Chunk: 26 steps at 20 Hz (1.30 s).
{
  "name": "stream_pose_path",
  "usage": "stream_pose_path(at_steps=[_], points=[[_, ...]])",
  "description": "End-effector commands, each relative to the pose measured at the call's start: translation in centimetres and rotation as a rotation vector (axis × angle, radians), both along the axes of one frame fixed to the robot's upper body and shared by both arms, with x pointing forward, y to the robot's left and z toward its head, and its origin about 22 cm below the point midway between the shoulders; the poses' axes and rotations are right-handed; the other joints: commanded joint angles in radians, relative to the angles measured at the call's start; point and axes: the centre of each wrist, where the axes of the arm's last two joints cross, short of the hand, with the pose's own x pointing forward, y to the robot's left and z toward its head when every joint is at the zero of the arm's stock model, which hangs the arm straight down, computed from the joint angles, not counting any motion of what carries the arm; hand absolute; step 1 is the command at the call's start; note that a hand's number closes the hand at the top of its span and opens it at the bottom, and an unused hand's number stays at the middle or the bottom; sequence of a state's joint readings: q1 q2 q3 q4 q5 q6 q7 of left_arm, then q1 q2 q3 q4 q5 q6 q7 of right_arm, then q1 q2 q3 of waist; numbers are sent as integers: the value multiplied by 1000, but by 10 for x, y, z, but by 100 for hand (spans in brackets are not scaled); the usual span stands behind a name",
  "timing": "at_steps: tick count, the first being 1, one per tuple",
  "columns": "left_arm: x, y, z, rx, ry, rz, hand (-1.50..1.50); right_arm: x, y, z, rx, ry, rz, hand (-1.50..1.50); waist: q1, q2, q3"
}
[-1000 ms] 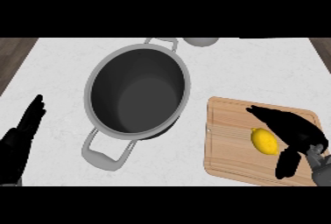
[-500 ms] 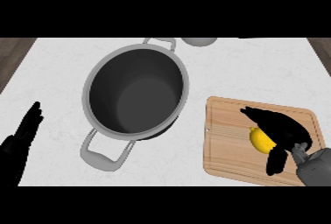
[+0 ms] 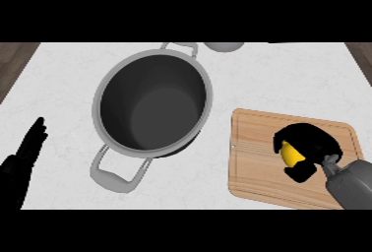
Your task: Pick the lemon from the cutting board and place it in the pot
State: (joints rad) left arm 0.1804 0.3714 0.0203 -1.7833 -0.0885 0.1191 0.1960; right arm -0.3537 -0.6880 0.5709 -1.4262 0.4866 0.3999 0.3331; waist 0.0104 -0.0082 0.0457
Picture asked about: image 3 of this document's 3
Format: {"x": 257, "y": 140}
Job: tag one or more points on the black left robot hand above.
{"x": 24, "y": 154}

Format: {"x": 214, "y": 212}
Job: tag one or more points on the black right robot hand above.
{"x": 312, "y": 141}

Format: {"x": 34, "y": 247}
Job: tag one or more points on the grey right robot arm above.
{"x": 350, "y": 183}

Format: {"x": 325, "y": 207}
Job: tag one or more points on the wooden cutting board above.
{"x": 257, "y": 160}

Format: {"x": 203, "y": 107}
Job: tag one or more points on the grey metal pot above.
{"x": 152, "y": 105}

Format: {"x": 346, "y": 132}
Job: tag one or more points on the grey round object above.
{"x": 223, "y": 46}

